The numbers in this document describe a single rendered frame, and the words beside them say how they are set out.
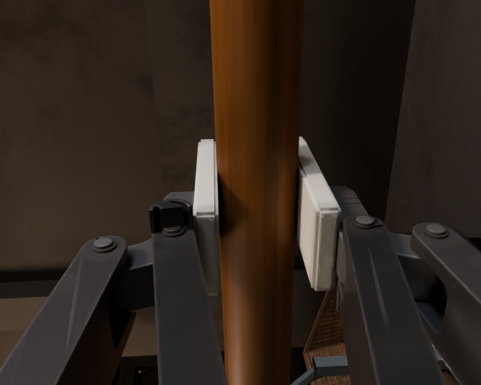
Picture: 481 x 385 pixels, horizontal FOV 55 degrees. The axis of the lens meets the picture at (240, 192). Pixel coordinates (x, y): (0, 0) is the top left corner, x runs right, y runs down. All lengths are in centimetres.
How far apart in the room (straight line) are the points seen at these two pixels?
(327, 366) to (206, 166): 131
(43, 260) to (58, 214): 42
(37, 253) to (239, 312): 358
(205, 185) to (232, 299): 5
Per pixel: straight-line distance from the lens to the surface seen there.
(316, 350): 230
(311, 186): 15
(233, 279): 18
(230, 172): 16
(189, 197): 16
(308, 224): 15
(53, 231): 361
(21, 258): 381
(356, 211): 16
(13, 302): 382
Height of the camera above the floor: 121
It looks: 2 degrees down
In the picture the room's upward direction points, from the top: 92 degrees counter-clockwise
